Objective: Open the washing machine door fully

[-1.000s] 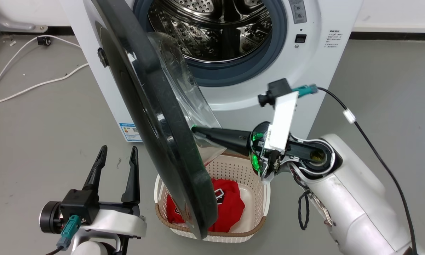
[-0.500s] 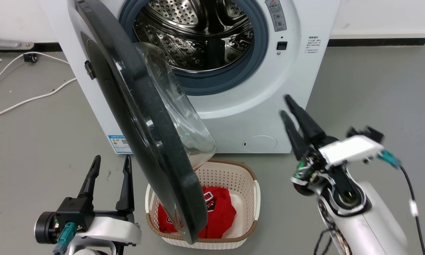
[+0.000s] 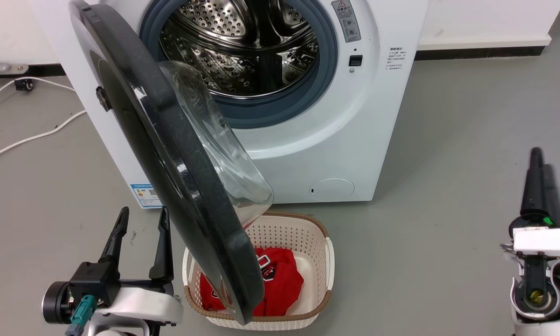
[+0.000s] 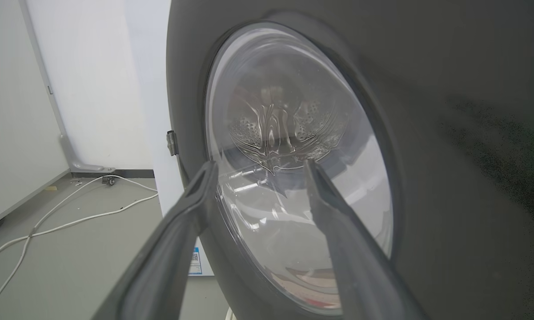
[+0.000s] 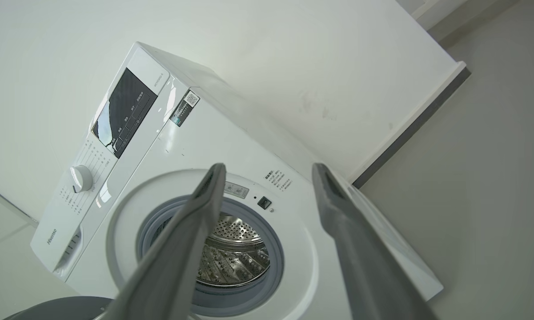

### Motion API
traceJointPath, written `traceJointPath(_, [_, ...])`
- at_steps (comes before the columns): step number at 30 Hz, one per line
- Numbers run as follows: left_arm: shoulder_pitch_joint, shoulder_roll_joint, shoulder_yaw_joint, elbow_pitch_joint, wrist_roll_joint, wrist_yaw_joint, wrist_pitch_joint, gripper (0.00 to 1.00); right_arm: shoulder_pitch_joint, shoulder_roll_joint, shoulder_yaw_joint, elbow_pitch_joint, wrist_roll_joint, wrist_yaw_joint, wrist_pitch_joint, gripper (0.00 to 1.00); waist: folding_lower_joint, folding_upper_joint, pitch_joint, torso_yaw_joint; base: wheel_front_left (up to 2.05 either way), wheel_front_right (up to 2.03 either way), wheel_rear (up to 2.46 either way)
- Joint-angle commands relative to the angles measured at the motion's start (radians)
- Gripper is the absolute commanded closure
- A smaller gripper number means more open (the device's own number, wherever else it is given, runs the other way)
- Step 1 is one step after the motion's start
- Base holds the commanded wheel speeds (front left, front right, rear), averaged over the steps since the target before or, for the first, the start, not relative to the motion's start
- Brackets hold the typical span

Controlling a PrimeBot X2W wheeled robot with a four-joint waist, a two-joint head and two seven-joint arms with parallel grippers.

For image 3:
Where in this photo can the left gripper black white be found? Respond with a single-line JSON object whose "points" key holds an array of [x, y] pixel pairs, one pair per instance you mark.
{"points": [[95, 282]]}

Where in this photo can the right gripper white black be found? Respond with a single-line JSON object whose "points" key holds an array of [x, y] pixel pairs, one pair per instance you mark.
{"points": [[545, 240]]}

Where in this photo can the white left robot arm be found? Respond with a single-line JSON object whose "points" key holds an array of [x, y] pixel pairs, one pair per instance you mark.
{"points": [[121, 326]]}

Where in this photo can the black round washing machine door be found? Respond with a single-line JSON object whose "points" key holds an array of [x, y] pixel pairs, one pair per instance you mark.
{"points": [[168, 163]]}

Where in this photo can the grey rubber door gasket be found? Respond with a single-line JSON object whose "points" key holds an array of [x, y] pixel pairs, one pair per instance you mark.
{"points": [[280, 112]]}

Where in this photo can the white front-load washing machine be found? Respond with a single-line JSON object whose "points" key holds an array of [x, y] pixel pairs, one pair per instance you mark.
{"points": [[354, 140]]}

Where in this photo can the blue energy label sticker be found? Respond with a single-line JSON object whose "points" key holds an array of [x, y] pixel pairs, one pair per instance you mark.
{"points": [[145, 196]]}

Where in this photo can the red garment with print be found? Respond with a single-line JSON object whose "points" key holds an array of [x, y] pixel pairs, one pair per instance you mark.
{"points": [[280, 280]]}

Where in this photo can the cream perforated laundry basket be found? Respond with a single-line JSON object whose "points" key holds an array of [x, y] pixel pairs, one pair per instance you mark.
{"points": [[307, 233]]}

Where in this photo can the stainless steel perforated drum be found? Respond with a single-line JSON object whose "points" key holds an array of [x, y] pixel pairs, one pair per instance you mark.
{"points": [[224, 70]]}

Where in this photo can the small black caster block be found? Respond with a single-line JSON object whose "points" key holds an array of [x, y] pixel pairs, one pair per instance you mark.
{"points": [[24, 84]]}

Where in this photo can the round white filter cover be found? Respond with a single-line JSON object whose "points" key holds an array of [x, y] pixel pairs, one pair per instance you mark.
{"points": [[332, 190]]}

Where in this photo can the grey warning sticker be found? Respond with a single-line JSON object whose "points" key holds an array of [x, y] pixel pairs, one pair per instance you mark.
{"points": [[347, 21]]}

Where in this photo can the grey metal floor bracket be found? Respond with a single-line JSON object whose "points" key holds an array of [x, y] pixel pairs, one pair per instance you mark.
{"points": [[4, 69]]}

